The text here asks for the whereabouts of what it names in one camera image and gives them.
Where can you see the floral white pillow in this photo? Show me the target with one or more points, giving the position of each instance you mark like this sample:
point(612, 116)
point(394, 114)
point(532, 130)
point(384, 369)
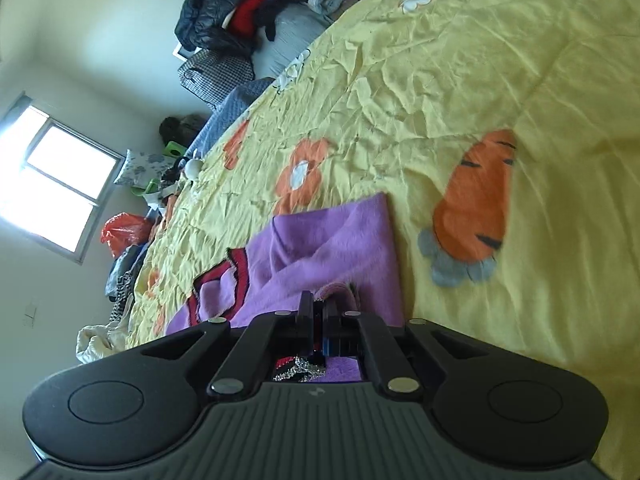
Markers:
point(140, 168)

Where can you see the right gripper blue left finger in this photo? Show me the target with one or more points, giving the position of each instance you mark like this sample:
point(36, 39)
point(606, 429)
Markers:
point(269, 337)

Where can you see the yellow carrot print bedspread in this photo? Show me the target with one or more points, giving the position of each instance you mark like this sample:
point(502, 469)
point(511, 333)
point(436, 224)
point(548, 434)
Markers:
point(388, 100)

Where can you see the orange plastic bag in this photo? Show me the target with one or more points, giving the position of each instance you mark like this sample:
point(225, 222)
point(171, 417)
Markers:
point(124, 230)

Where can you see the blue striped blanket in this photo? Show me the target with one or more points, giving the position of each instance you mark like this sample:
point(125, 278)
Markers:
point(230, 109)

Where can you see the purple sweater red collar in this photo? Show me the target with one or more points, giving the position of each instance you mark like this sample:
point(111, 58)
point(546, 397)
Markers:
point(345, 252)

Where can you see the window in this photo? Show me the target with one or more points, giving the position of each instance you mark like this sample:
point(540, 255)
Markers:
point(55, 181)

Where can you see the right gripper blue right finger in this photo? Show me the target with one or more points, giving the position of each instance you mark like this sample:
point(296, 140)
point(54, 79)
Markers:
point(362, 352)

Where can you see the checkered houndstooth bag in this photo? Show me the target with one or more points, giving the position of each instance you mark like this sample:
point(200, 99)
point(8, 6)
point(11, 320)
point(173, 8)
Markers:
point(212, 75)

